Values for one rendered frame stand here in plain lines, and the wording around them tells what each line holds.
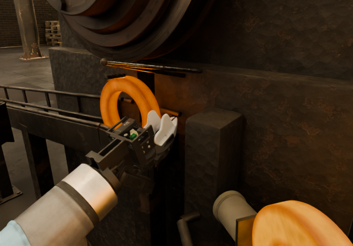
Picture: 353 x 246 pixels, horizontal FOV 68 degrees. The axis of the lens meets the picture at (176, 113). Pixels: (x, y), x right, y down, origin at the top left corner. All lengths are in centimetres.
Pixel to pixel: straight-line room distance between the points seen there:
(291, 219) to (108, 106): 50
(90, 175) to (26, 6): 726
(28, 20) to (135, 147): 723
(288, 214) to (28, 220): 33
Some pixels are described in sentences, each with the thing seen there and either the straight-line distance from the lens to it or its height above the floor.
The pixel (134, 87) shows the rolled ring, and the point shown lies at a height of 83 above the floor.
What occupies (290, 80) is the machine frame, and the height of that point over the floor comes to 87.
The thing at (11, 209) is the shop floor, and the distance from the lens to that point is 174.
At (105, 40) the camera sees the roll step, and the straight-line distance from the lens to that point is 58.
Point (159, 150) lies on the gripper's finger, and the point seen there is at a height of 73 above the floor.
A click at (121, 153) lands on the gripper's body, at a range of 46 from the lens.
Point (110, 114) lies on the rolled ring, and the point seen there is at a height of 74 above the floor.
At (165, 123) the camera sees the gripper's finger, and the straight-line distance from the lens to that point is 52.
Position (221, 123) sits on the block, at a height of 80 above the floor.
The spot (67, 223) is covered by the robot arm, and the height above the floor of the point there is 70.
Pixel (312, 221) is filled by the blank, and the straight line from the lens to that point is 31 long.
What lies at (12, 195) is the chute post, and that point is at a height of 1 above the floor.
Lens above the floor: 97
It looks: 20 degrees down
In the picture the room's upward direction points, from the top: straight up
